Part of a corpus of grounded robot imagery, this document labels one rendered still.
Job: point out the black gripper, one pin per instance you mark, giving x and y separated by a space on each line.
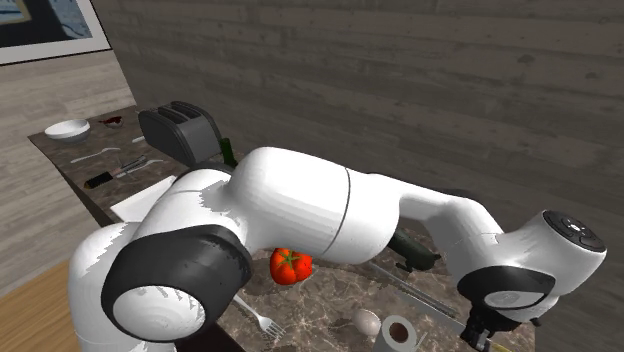
475 334

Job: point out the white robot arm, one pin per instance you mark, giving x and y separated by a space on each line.
292 200

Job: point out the long grey knife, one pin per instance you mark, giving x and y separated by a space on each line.
414 292

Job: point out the grey mug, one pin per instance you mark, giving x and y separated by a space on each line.
390 341

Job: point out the dark green cucumber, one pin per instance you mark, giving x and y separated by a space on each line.
414 251

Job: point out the pale egg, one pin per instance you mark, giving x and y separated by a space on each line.
366 322

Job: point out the red tomato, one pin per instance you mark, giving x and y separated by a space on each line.
291 267

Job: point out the silver fork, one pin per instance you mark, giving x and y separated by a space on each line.
263 322

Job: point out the black toaster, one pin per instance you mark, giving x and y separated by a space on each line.
180 134

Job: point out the white paper sheet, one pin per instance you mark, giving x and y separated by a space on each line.
139 202

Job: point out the silver table knife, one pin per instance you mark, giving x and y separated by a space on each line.
141 167

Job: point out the small dark red bowl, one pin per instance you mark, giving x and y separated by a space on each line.
113 121

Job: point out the silver spoon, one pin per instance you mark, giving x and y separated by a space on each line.
92 155

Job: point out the white bowl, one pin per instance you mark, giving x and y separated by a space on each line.
67 129

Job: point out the framed wall picture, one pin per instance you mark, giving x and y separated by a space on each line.
44 22

